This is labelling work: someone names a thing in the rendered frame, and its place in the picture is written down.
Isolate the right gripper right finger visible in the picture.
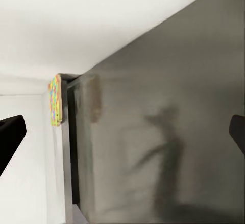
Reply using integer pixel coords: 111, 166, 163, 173
229, 114, 245, 155

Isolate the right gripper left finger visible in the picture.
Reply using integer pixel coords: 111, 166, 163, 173
0, 115, 27, 176

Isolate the jigsaw puzzle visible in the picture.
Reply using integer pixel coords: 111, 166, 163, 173
49, 74, 62, 127

